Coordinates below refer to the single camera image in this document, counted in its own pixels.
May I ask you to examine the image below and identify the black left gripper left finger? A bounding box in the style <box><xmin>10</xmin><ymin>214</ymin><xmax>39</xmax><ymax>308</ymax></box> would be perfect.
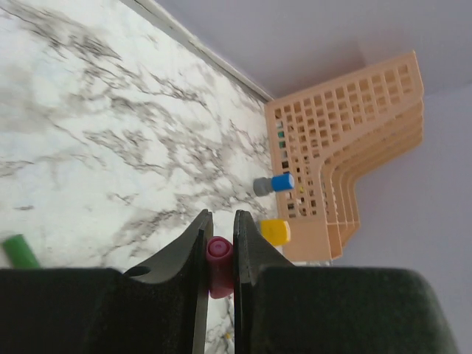
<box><xmin>1</xmin><ymin>210</ymin><xmax>213</xmax><ymax>353</ymax></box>

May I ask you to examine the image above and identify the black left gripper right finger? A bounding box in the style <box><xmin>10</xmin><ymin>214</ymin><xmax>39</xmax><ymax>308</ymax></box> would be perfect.
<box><xmin>233</xmin><ymin>210</ymin><xmax>457</xmax><ymax>353</ymax></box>

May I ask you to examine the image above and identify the pink pen cap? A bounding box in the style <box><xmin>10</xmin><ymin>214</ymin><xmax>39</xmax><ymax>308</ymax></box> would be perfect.
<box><xmin>206</xmin><ymin>236</ymin><xmax>234</xmax><ymax>299</ymax></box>

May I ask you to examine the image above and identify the dark green pen cap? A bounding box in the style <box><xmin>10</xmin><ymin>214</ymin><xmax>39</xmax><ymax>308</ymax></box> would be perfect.
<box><xmin>1</xmin><ymin>234</ymin><xmax>41</xmax><ymax>269</ymax></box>

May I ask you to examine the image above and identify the yellow self-inking stamp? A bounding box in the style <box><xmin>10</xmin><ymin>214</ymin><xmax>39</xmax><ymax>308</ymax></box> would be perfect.
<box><xmin>260</xmin><ymin>219</ymin><xmax>291</xmax><ymax>247</ymax></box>

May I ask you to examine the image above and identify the peach plastic desk organizer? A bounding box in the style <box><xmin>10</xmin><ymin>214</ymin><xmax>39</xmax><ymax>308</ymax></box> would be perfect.
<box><xmin>265</xmin><ymin>52</ymin><xmax>424</xmax><ymax>263</ymax></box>

